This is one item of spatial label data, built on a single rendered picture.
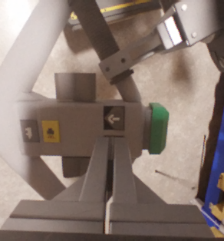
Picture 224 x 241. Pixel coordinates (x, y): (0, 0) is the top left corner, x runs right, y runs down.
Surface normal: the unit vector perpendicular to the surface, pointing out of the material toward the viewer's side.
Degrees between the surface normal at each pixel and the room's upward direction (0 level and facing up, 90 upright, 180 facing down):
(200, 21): 22
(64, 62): 0
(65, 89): 6
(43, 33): 16
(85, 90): 39
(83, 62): 0
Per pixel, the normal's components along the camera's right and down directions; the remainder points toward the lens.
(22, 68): 0.07, 0.36
